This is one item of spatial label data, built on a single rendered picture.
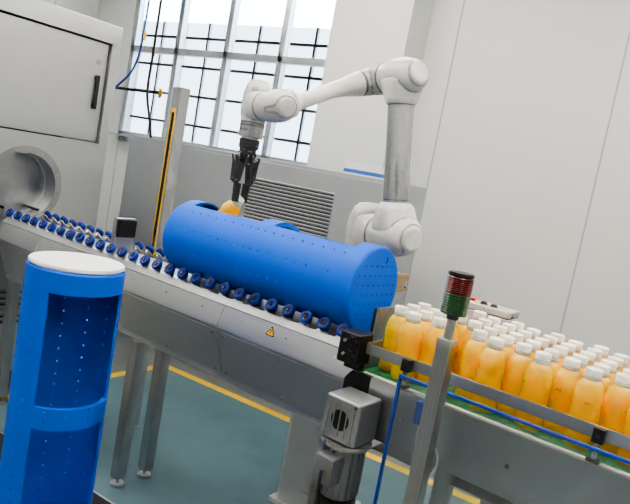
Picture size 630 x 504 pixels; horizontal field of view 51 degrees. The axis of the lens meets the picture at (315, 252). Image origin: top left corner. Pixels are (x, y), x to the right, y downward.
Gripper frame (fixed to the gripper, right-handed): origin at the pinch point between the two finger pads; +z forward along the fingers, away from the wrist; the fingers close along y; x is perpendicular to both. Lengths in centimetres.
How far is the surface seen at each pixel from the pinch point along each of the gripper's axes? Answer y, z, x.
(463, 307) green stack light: 37, 12, 110
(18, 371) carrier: 76, 60, -3
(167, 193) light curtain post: -31, 10, -77
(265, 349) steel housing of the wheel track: 13, 48, 36
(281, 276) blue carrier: 13.8, 22.6, 37.4
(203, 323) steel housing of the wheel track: 13.0, 47.7, 5.5
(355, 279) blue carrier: 12, 17, 64
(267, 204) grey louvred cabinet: -134, 11, -103
